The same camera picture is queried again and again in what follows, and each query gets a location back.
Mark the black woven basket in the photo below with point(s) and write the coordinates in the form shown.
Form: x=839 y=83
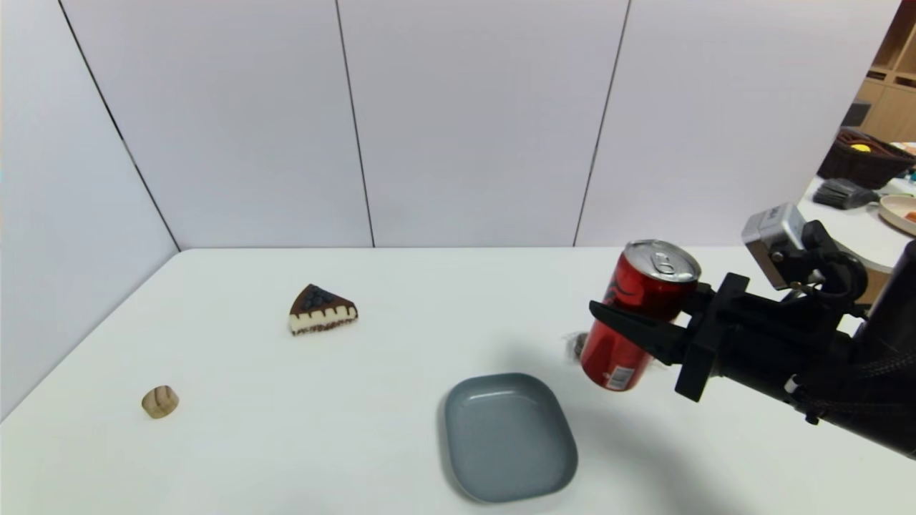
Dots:
x=862 y=163

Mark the white side table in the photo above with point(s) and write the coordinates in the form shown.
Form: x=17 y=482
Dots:
x=855 y=229

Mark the small wooden cylinder block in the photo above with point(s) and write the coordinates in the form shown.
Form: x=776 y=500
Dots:
x=159 y=403

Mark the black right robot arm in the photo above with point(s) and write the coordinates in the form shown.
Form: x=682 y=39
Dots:
x=884 y=372

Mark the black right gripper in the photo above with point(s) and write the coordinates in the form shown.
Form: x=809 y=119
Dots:
x=708 y=336

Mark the beige bowl on side table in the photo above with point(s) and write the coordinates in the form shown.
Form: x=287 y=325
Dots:
x=898 y=213

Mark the chocolate balls in clear wrapper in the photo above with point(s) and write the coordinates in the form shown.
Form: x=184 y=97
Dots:
x=577 y=346

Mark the grey rounded square dish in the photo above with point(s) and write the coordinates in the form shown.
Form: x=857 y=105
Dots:
x=508 y=436

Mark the red soda can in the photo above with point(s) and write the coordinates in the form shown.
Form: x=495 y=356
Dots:
x=630 y=307

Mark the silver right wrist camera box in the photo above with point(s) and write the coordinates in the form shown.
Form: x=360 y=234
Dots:
x=773 y=239

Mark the wooden shelf unit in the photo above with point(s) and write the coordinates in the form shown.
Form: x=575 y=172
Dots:
x=891 y=93

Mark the black brush-like bundle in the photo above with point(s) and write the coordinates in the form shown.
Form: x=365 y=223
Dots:
x=844 y=194

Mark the chocolate cake slice with blueberries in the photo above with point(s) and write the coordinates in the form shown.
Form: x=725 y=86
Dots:
x=320 y=312

